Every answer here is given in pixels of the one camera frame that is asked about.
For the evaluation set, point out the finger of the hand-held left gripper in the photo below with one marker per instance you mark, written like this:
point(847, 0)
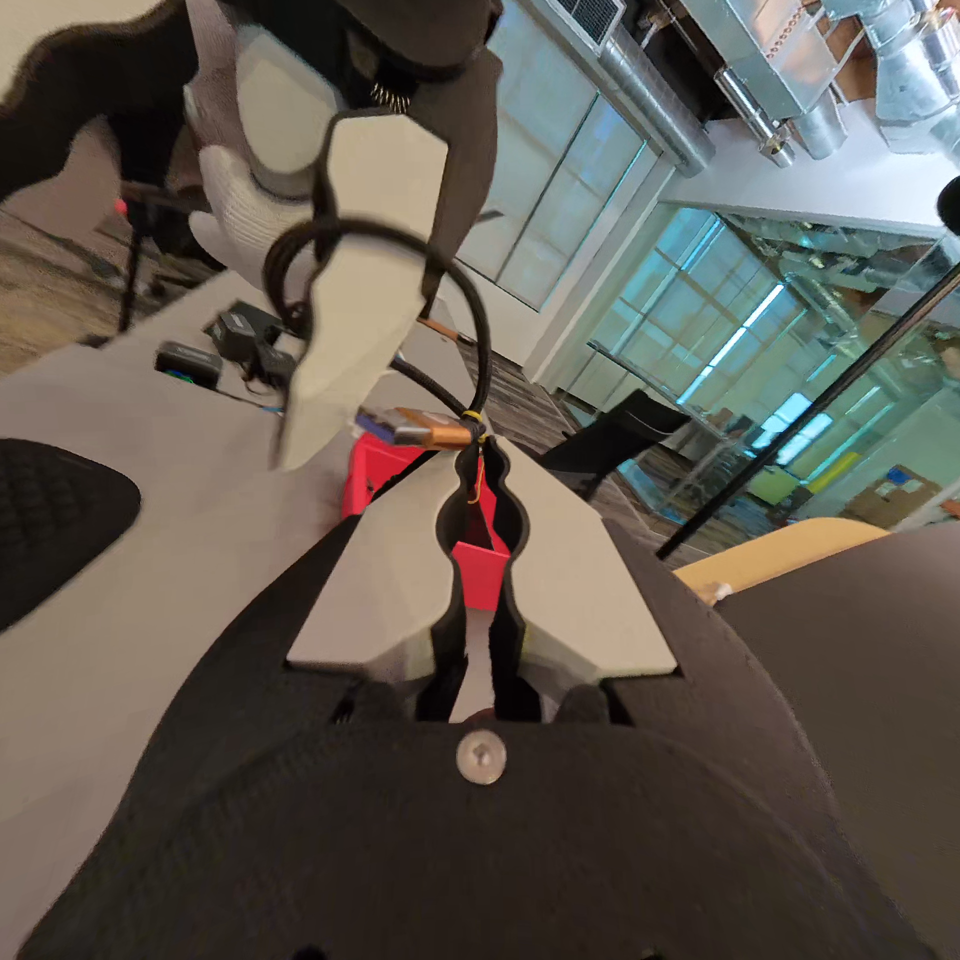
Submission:
point(375, 225)
point(60, 30)

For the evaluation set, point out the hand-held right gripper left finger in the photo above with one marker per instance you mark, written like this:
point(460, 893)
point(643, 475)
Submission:
point(375, 592)

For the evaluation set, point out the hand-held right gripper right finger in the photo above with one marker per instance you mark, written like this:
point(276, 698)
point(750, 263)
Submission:
point(592, 592)

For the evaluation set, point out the red storage bin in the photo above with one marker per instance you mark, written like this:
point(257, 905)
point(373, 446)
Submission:
point(480, 577)

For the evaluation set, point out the yellow twist tie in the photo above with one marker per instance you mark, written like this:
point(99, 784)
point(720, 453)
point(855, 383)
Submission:
point(474, 417)

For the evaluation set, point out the person's left hand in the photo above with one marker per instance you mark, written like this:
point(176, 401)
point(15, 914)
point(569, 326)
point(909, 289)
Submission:
point(225, 202)

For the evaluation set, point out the small black box device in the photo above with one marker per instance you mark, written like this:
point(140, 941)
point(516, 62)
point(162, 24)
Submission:
point(187, 364)
point(274, 360)
point(234, 330)

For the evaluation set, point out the white ceiling vent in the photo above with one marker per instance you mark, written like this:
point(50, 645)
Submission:
point(589, 19)

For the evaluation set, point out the black metal pole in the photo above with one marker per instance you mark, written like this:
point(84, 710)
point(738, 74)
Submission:
point(825, 390)

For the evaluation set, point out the black quilted pad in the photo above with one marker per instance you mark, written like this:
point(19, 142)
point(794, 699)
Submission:
point(52, 517)

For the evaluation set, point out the silver ribbed pipe ducts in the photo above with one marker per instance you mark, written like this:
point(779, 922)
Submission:
point(787, 60)

